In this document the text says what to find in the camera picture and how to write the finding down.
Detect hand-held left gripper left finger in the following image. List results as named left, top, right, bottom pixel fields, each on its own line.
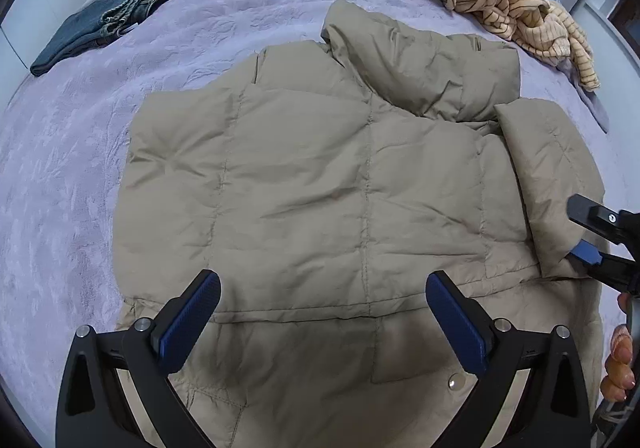
left=56, top=269, right=222, bottom=448

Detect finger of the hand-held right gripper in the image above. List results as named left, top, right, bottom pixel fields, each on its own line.
left=567, top=194, right=640, bottom=246
left=569, top=242, right=640, bottom=295

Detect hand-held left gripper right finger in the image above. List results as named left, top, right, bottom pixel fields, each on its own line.
left=425, top=270, right=593, bottom=448

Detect beige puffer jacket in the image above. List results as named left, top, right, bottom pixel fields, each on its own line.
left=112, top=0, right=607, bottom=448

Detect person's right hand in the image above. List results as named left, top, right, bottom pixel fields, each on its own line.
left=599, top=292, right=637, bottom=403

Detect purple embossed bed blanket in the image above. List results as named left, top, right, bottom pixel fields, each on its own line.
left=0, top=0, right=640, bottom=409

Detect cream striped garment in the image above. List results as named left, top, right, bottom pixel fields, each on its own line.
left=442, top=0, right=602, bottom=91

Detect blue denim jeans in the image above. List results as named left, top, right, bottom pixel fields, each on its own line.
left=30, top=0, right=178, bottom=77

